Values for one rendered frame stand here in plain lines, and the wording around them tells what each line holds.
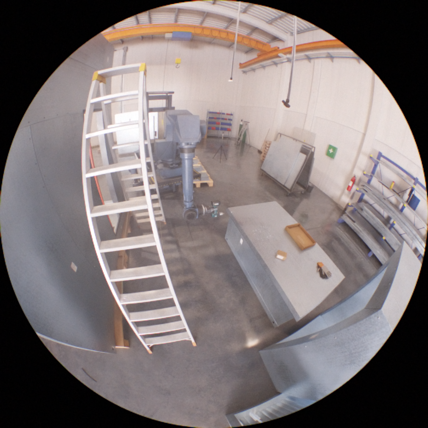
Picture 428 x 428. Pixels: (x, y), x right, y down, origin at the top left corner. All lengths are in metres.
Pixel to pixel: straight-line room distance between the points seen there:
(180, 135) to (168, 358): 2.35
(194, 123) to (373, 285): 2.45
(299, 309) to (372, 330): 0.94
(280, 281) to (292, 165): 3.55
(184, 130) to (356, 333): 1.91
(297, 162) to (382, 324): 4.28
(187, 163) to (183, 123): 0.43
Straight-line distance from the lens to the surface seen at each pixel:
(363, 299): 2.05
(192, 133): 1.56
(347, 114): 6.53
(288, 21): 9.66
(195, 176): 2.81
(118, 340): 1.99
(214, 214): 2.05
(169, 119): 1.67
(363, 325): 0.88
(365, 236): 4.84
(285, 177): 4.65
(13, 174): 1.08
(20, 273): 1.05
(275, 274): 1.67
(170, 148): 2.53
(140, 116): 0.93
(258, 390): 2.15
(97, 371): 2.35
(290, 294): 1.63
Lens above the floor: 1.95
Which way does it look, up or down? 38 degrees down
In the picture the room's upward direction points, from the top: 7 degrees clockwise
